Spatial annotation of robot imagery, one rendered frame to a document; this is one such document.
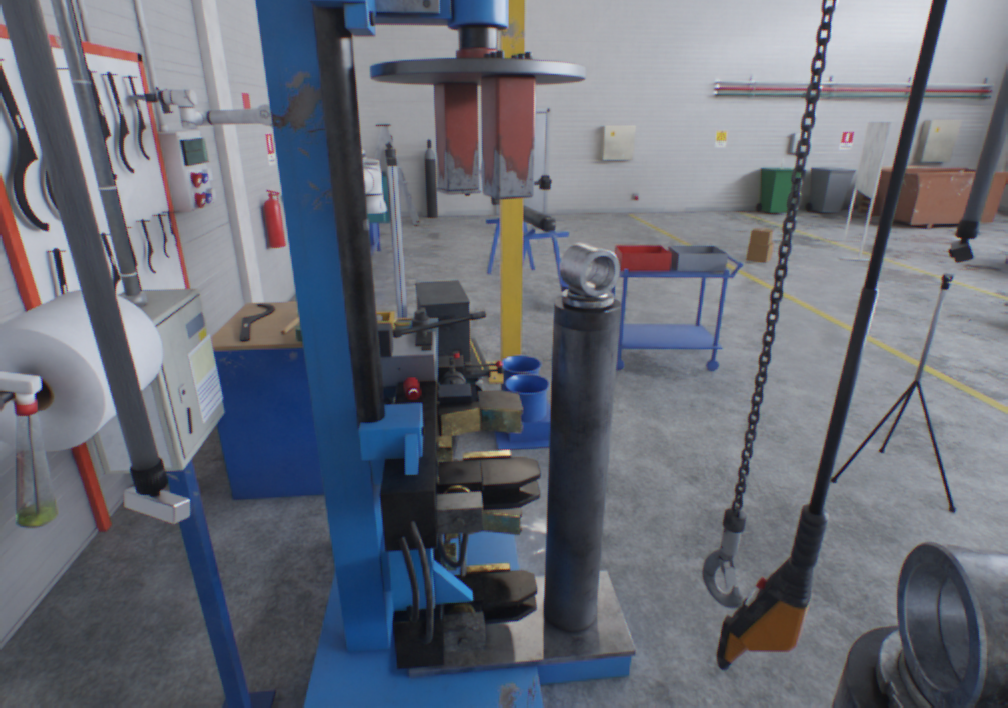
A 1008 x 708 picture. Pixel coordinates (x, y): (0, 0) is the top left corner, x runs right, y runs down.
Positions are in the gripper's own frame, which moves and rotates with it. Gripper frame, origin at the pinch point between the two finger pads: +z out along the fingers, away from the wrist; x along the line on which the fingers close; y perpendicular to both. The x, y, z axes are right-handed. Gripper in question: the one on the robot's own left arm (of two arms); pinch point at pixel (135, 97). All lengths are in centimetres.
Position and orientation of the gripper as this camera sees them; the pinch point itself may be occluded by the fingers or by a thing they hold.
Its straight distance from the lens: 415.5
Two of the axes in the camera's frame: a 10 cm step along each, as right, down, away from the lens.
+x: 1.0, 4.8, -8.7
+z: -9.9, 0.4, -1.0
